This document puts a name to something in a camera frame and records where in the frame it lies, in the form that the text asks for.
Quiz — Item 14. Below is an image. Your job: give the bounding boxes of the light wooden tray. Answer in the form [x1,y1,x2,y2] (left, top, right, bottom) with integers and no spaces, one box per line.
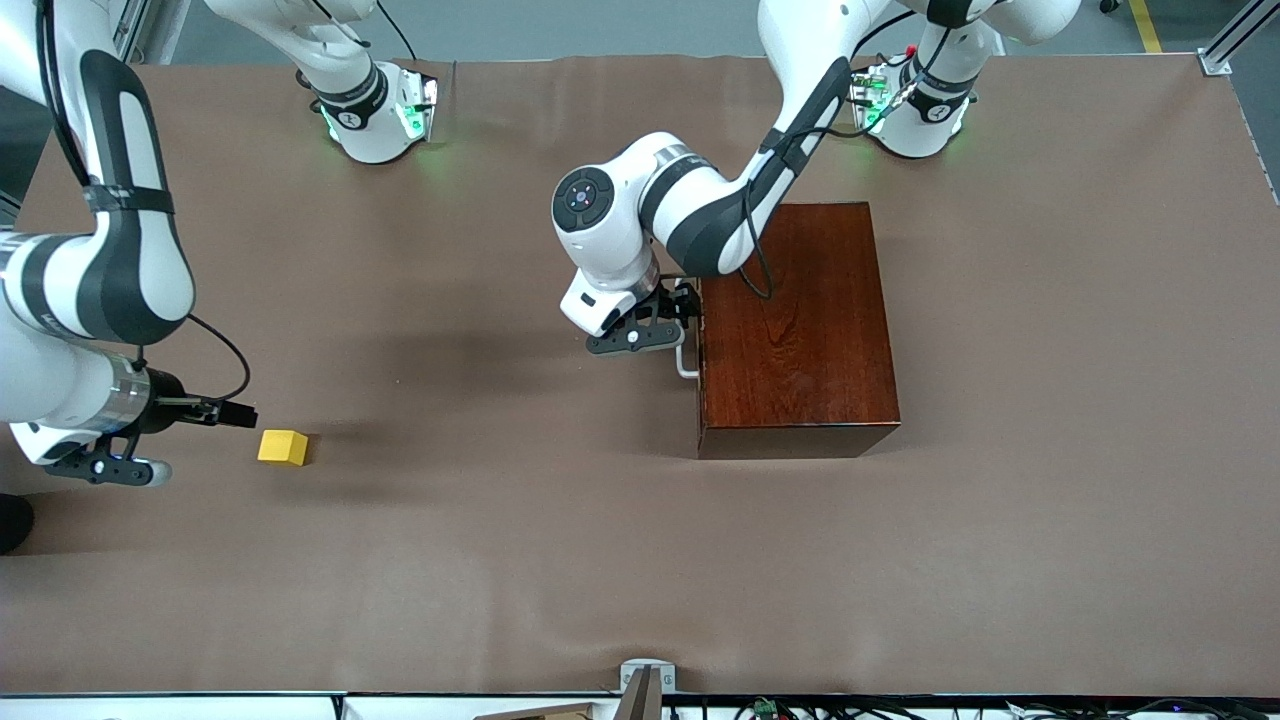
[675,275,708,459]

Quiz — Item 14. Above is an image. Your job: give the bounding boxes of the yellow block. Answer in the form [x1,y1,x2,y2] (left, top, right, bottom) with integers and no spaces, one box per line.
[257,429,310,467]

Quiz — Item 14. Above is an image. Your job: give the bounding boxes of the dark wooden cabinet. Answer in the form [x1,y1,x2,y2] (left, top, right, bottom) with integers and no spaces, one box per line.
[697,202,901,461]

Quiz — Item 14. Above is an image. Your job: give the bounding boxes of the black round object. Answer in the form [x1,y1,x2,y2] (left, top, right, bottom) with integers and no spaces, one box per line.
[0,493,35,556]

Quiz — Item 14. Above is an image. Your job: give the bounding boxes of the paper table cover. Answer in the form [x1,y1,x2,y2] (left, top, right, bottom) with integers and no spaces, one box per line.
[0,52,1280,698]

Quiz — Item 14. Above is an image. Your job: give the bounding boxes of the light wooden board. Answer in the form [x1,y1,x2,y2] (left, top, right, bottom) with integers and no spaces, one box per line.
[472,702,601,720]

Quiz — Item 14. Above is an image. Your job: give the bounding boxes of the aluminium profile bar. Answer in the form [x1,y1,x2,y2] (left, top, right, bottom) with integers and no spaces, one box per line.
[1200,0,1280,77]

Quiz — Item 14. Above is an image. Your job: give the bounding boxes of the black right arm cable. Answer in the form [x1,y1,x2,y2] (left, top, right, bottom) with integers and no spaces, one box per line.
[35,0,251,409]

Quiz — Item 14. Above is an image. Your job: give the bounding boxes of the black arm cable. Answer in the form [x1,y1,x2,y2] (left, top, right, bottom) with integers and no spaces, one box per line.
[740,40,961,301]
[35,0,251,409]

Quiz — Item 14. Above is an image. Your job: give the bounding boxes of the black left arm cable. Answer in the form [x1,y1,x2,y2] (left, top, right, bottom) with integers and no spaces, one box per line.
[740,40,961,301]

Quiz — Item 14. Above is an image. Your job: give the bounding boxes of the thin black base cable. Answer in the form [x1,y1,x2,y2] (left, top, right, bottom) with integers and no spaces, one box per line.
[375,0,419,61]

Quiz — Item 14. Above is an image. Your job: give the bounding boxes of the aluminium frame structure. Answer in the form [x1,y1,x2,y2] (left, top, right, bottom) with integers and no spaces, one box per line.
[110,0,191,66]

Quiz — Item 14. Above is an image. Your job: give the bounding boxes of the grey metal bracket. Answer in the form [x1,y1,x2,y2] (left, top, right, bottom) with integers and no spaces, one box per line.
[619,658,677,720]

